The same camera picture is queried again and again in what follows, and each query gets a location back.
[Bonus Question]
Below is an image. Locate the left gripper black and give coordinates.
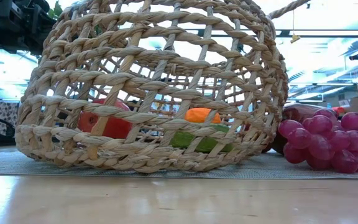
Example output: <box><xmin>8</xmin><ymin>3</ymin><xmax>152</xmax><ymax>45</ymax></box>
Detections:
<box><xmin>0</xmin><ymin>0</ymin><xmax>58</xmax><ymax>57</ymax></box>

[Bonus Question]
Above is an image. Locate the woven rope basket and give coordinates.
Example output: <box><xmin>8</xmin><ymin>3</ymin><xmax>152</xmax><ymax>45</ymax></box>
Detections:
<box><xmin>14</xmin><ymin>0</ymin><xmax>311</xmax><ymax>174</ymax></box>

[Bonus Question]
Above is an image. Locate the orange fruit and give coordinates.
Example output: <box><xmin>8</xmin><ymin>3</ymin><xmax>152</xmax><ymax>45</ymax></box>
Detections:
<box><xmin>185</xmin><ymin>108</ymin><xmax>222</xmax><ymax>124</ymax></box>

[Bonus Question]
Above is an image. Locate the dark red apple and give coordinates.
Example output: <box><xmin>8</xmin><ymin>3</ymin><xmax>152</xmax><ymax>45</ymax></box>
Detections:
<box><xmin>272</xmin><ymin>104</ymin><xmax>338</xmax><ymax>155</ymax></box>

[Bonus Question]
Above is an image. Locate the purple grape bunch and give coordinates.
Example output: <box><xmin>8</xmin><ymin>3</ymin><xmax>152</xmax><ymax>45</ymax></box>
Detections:
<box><xmin>278</xmin><ymin>108</ymin><xmax>358</xmax><ymax>174</ymax></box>

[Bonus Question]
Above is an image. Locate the spotted patterned cloth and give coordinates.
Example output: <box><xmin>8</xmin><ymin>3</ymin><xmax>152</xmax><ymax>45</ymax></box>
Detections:
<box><xmin>0</xmin><ymin>101</ymin><xmax>20</xmax><ymax>136</ymax></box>

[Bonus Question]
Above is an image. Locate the hanging yellow tag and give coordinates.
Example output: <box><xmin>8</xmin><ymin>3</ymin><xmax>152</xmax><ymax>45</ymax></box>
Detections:
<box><xmin>290</xmin><ymin>9</ymin><xmax>301</xmax><ymax>44</ymax></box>

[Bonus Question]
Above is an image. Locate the grey woven placemat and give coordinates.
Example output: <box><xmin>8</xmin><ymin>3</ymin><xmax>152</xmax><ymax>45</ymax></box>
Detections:
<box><xmin>0</xmin><ymin>146</ymin><xmax>358</xmax><ymax>180</ymax></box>

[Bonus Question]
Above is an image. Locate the black overhead beam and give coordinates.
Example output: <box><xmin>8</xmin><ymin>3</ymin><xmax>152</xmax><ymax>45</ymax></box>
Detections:
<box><xmin>183</xmin><ymin>29</ymin><xmax>358</xmax><ymax>39</ymax></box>

